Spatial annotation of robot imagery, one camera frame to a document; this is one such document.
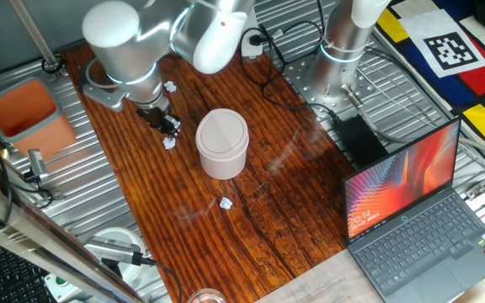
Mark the colourful block-pattern cloth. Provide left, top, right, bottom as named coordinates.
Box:
left=372, top=0, right=485, bottom=161

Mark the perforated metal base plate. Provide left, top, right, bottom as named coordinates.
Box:
left=282, top=54, right=378, bottom=119

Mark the small silver camera on mount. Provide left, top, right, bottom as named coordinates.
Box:
left=22, top=148, right=65, bottom=202

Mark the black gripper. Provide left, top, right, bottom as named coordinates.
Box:
left=136, top=104, right=183, bottom=138

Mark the clear glass cup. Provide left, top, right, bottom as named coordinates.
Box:
left=185, top=288, right=229, bottom=303

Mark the green push-button box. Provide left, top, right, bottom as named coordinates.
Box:
left=43, top=273, right=79, bottom=302

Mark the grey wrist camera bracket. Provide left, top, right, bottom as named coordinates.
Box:
left=81, top=82, right=126, bottom=113

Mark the orange bin with grey rim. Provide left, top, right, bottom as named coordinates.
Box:
left=0, top=77, right=77, bottom=161

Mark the shiny metal frame bar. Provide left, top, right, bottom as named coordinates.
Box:
left=0, top=167, right=147, bottom=303

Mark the thick grey robot cable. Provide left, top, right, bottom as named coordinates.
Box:
left=339, top=82, right=485, bottom=169

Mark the silver depth camera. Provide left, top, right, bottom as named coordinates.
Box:
left=83, top=235, right=145, bottom=266

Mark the dark grey laptop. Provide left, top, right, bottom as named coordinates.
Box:
left=342, top=117, right=485, bottom=303

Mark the black keyboard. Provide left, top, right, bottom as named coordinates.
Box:
left=0, top=243, right=58, bottom=303

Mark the white power strip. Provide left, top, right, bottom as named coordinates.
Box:
left=240, top=8, right=264, bottom=60

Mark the thin metal rod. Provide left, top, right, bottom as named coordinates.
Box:
left=8, top=0, right=65, bottom=77

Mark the white marker tag sheet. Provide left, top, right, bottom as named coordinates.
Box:
left=397, top=8, right=485, bottom=79

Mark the black power adapter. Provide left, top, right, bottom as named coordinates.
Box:
left=333, top=114, right=389, bottom=169

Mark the black power cord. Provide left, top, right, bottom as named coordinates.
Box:
left=238, top=0, right=343, bottom=124

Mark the white cylinder container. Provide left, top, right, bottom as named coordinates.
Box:
left=84, top=226, right=147, bottom=287

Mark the black camera cable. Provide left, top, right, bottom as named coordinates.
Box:
left=141, top=257, right=184, bottom=303

